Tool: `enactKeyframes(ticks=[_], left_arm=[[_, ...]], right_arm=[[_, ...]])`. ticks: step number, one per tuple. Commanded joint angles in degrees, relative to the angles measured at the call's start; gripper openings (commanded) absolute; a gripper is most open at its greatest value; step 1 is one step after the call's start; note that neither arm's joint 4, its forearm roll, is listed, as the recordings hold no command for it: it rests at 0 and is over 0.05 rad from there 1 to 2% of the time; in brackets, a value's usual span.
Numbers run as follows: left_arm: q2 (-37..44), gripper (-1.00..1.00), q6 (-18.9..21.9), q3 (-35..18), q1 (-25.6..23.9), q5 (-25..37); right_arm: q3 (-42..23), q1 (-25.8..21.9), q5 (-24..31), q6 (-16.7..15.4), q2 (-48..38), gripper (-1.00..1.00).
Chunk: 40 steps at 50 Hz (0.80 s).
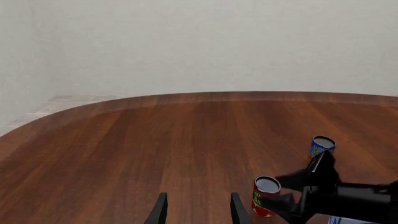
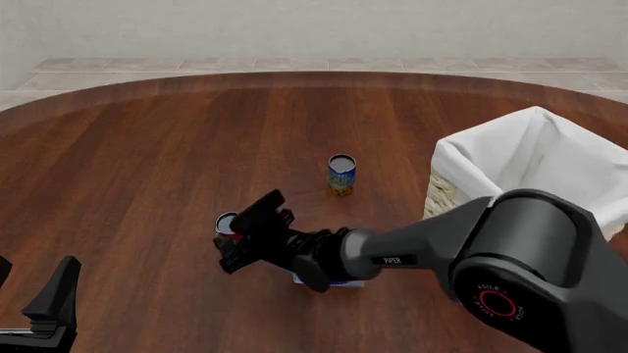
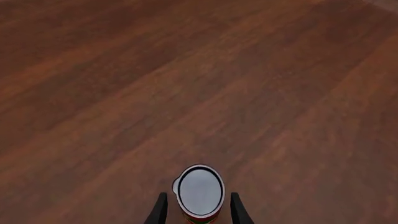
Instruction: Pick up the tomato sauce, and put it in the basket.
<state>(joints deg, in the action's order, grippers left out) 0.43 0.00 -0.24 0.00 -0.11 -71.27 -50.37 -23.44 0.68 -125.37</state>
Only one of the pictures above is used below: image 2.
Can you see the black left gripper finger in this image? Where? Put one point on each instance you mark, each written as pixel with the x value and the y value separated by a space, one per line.
pixel 55 290
pixel 4 270

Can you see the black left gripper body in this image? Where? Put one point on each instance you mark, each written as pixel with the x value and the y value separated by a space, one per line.
pixel 34 336

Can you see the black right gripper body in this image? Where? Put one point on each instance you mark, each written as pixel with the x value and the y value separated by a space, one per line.
pixel 257 228

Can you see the grey and black right robot arm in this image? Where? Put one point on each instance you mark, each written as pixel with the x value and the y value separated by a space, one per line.
pixel 520 242

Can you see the tomato sauce tin, red label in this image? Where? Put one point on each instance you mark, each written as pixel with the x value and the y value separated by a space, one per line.
pixel 225 222

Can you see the woven wicker basket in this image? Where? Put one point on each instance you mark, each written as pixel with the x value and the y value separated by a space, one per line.
pixel 441 195

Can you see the white cloth basket liner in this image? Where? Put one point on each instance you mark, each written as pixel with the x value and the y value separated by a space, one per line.
pixel 535 154

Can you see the soup tin, blue yellow label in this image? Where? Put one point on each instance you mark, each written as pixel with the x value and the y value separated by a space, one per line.
pixel 342 178

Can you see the white and purple food box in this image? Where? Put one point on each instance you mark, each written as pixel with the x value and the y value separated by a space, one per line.
pixel 349 284

